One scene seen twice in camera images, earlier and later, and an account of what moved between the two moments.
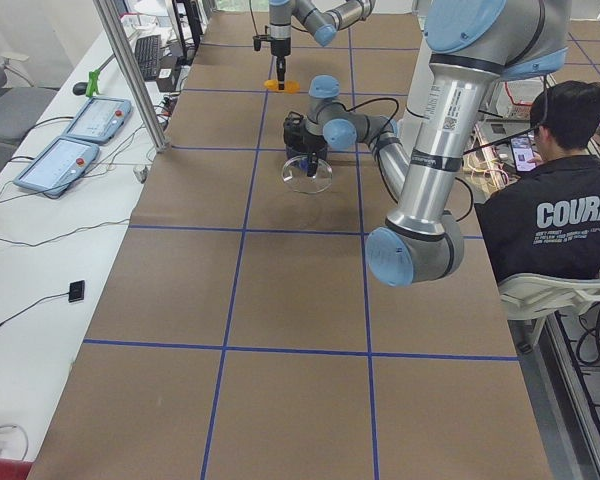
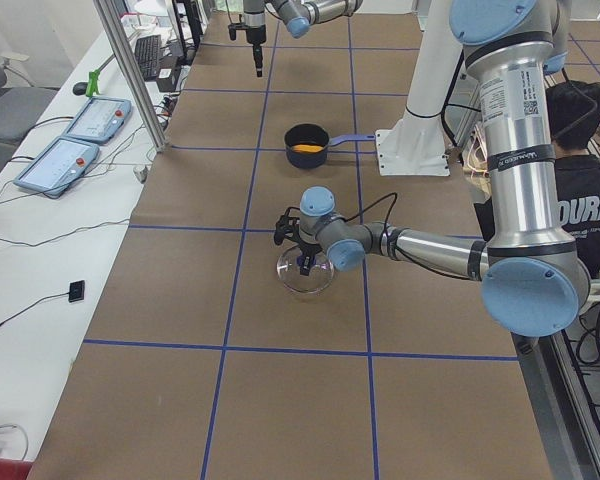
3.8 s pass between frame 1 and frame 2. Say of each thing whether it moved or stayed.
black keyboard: stayed
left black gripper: moved
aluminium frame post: stayed
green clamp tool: stayed
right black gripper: moved
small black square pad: stayed
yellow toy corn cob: moved
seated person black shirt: stayed
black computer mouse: stayed
